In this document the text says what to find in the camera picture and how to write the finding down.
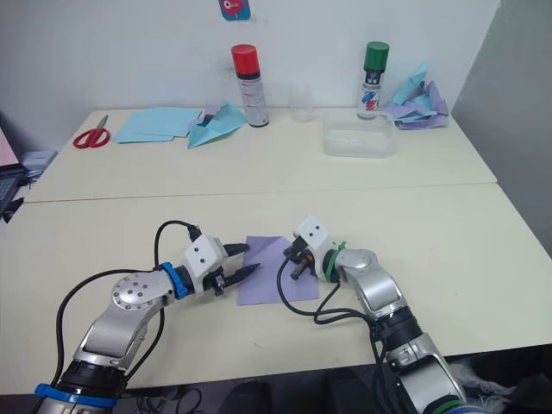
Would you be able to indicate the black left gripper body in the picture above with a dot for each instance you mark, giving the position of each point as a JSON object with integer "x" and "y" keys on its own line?
{"x": 219, "y": 282}

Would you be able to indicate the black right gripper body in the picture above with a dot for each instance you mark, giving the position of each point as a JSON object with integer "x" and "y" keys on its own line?
{"x": 304, "y": 259}

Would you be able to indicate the purple paper sheet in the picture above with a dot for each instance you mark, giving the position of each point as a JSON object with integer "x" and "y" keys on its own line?
{"x": 263, "y": 280}

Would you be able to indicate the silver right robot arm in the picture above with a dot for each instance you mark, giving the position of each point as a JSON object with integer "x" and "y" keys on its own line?
{"x": 371, "y": 267}

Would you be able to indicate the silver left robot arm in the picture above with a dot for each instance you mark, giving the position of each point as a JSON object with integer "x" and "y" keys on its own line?
{"x": 133, "y": 293}

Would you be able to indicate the green right forearm band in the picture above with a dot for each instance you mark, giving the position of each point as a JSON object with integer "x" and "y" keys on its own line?
{"x": 448, "y": 405}

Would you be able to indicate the blue left forearm band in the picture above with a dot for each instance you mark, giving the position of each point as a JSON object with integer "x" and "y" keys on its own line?
{"x": 73, "y": 396}

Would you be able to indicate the light blue paper airplane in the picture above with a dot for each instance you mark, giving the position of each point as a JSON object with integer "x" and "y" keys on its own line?
{"x": 215, "y": 129}

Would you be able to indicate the small purple folded paper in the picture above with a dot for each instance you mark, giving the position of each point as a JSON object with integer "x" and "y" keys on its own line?
{"x": 207, "y": 113}

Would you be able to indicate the light blue paper sheet stack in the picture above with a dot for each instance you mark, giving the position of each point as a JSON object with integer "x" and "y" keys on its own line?
{"x": 151, "y": 125}

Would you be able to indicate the tall light blue folded paper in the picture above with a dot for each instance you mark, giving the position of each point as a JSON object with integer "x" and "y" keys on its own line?
{"x": 412, "y": 86}

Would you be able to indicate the purple crumpled folded paper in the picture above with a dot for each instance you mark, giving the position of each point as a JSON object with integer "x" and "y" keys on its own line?
{"x": 437, "y": 97}

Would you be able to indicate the green right wrist band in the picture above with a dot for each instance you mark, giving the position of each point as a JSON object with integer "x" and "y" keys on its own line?
{"x": 331, "y": 263}

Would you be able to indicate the blue left wrist band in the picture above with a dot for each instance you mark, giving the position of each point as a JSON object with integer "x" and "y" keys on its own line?
{"x": 176, "y": 280}

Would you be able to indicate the clear plastic container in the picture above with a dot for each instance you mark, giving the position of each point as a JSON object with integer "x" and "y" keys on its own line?
{"x": 358, "y": 138}

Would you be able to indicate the clear plastic cup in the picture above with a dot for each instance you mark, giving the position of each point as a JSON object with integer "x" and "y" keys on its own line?
{"x": 302, "y": 105}

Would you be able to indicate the red capped spray can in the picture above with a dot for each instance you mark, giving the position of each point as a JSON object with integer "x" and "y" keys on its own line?
{"x": 252, "y": 90}

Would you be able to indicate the green capped spray can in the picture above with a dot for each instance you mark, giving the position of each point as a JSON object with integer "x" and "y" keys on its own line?
{"x": 373, "y": 82}

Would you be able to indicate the white fluffy cloth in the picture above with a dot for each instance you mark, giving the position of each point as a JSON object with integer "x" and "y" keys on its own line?
{"x": 478, "y": 379}

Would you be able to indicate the grey laptop with pink screen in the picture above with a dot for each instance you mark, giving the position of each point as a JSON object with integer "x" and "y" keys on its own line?
{"x": 8, "y": 172}

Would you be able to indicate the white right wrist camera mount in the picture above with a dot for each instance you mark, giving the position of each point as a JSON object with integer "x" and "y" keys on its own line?
{"x": 317, "y": 241}

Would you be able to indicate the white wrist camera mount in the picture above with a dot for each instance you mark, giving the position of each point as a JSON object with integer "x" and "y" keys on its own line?
{"x": 202, "y": 259}
{"x": 317, "y": 241}

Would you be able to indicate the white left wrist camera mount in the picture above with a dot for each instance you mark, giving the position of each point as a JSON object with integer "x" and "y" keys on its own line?
{"x": 202, "y": 259}

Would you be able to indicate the blue and pink wall sticker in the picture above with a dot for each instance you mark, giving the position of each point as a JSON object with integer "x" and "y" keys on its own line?
{"x": 235, "y": 8}

